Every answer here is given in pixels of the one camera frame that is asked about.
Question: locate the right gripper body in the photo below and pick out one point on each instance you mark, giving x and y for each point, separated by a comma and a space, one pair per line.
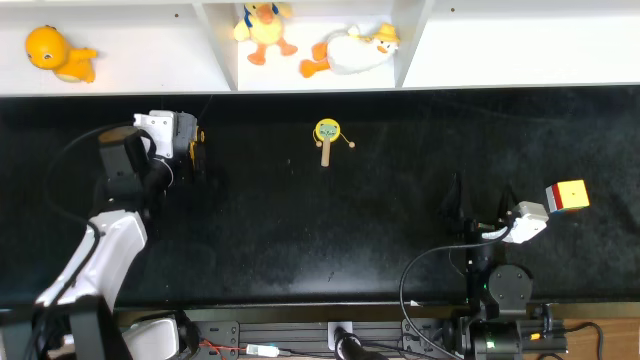
472, 230

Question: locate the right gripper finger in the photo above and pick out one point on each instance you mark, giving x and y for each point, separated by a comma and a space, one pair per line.
455, 202
507, 205

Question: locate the grey and yellow toy truck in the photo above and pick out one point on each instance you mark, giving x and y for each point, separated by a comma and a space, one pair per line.
185, 127

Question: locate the orange toy dinosaur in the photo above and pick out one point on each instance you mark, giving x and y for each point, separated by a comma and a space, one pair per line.
50, 50

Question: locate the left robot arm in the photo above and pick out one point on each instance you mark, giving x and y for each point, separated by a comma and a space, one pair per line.
110, 250

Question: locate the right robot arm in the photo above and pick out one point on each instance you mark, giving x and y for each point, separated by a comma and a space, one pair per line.
510, 287

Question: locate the many-coloured puzzle cube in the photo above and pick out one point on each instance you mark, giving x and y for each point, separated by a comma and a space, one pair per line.
572, 195

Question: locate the yellow rattle drum toy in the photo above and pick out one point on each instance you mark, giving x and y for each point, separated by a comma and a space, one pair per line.
327, 131

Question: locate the white plush duck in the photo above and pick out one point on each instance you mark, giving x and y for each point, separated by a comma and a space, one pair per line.
355, 52

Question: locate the yellow plush duck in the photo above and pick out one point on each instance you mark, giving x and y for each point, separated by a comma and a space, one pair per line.
266, 31

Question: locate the white shelf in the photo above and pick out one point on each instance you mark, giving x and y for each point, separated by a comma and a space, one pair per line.
150, 50

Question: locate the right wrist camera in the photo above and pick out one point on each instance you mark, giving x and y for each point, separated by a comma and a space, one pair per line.
527, 220

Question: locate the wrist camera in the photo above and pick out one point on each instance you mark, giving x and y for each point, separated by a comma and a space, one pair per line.
527, 220
157, 132

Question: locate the mounting rail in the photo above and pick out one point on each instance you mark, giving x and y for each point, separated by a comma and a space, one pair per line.
300, 332

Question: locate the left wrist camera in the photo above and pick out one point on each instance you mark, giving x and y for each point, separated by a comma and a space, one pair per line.
157, 132

